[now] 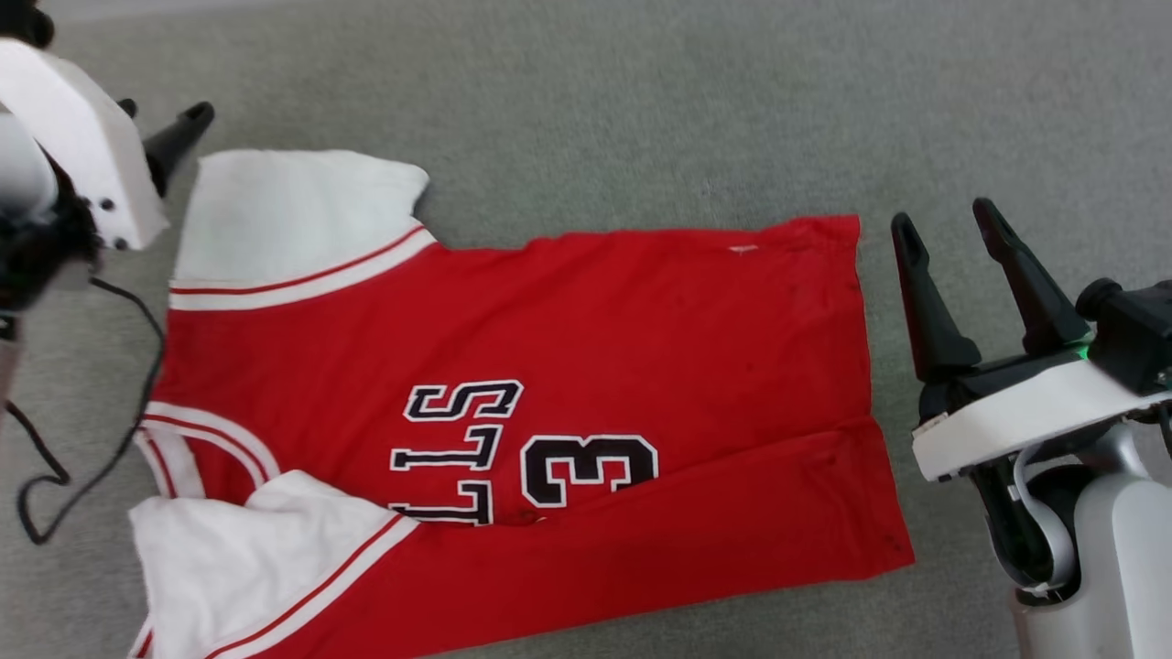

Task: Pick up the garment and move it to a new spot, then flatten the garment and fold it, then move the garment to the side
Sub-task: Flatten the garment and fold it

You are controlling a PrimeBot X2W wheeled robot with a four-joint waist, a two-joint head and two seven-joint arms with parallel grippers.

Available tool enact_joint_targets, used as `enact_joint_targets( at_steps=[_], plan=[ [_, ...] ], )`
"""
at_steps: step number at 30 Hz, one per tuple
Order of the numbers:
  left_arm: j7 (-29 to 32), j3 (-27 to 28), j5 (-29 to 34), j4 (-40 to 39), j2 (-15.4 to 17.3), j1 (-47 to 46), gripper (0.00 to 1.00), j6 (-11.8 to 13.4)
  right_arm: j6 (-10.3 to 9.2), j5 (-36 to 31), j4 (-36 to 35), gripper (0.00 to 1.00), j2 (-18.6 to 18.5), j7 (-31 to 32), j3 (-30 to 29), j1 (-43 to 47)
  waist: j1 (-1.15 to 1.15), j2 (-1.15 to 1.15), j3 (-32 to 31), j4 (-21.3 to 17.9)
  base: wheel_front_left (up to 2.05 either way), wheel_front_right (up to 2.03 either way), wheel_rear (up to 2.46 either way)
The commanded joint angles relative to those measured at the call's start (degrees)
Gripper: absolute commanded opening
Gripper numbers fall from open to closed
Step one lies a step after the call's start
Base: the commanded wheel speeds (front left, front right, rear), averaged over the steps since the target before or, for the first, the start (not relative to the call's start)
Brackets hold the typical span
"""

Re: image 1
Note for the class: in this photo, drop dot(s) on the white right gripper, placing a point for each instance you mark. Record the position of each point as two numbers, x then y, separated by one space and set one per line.
1007 421

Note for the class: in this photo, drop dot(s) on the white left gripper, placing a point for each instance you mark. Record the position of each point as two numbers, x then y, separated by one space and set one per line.
92 146

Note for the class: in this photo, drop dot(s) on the red white basketball jersey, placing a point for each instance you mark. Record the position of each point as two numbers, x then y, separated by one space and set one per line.
641 348

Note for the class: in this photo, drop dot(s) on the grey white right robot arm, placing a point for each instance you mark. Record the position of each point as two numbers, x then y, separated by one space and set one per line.
1117 549

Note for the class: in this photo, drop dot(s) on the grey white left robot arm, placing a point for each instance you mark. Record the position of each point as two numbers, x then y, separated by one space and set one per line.
18 174

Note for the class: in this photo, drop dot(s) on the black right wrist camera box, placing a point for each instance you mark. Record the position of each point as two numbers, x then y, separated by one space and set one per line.
1135 339

